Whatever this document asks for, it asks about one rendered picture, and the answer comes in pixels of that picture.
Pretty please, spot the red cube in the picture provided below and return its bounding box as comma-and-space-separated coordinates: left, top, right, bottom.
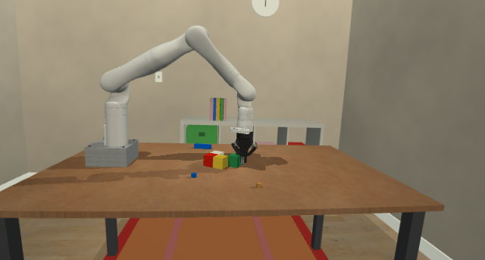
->
203, 153, 218, 168

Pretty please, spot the green cube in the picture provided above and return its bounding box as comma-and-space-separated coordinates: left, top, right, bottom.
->
228, 153, 241, 168

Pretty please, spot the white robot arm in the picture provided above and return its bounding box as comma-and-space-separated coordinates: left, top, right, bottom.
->
100, 26, 256, 147

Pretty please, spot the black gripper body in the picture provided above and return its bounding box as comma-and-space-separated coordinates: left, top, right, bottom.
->
236, 131, 253, 149

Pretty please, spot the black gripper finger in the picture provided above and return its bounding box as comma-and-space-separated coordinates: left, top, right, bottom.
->
231, 142, 243, 164
242, 143, 258, 164

